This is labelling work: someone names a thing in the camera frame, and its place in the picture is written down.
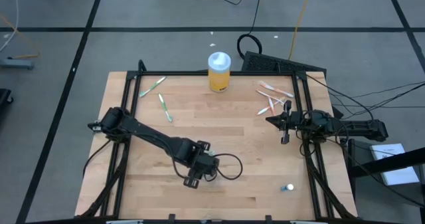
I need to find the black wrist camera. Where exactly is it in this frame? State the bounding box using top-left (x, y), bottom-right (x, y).
top-left (184, 146), bottom-right (203, 168)
top-left (294, 112), bottom-right (311, 131)

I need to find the black aluminium table frame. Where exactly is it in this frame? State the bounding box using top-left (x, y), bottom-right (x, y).
top-left (75, 60), bottom-right (359, 220)

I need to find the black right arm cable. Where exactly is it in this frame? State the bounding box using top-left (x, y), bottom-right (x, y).
top-left (294, 73), bottom-right (376, 159)

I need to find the black hanging cable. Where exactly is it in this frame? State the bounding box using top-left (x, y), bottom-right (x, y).
top-left (236, 0), bottom-right (264, 60)

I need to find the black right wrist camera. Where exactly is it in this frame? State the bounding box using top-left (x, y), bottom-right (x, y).
top-left (294, 112), bottom-right (311, 131)

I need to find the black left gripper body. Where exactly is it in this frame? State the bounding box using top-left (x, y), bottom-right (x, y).
top-left (183, 140), bottom-right (213, 189)

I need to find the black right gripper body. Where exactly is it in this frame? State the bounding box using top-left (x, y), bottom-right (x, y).
top-left (280, 99), bottom-right (311, 146)

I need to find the white booklet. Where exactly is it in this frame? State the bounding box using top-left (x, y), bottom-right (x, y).
top-left (369, 143), bottom-right (421, 187)

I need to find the yellow hanging cable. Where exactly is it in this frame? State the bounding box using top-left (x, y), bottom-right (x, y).
top-left (287, 0), bottom-right (315, 60)

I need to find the yellow disinfecting wipes canister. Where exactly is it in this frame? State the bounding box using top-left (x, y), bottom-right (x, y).
top-left (207, 51), bottom-right (232, 94)

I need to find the black stand beam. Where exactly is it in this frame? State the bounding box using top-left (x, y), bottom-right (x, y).
top-left (347, 146), bottom-right (425, 179)

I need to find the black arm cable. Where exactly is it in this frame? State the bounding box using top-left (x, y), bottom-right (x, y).
top-left (171, 143), bottom-right (244, 182)
top-left (294, 73), bottom-right (376, 159)

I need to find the white floor cable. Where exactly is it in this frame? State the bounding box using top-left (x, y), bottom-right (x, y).
top-left (0, 0), bottom-right (20, 54)

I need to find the grey metal floor foot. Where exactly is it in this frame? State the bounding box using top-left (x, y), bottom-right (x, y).
top-left (0, 58), bottom-right (36, 71)

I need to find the silver aluminium extrusion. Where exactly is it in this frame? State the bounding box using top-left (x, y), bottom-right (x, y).
top-left (105, 219), bottom-right (145, 224)
top-left (289, 219), bottom-right (330, 224)

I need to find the orange floor cable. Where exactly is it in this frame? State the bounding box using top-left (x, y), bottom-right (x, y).
top-left (0, 13), bottom-right (41, 60)

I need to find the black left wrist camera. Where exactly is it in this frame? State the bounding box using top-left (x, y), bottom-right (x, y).
top-left (184, 146), bottom-right (203, 168)

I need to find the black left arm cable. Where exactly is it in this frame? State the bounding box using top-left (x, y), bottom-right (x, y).
top-left (171, 143), bottom-right (244, 182)

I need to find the black table cable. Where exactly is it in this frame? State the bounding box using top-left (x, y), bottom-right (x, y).
top-left (82, 139), bottom-right (113, 179)

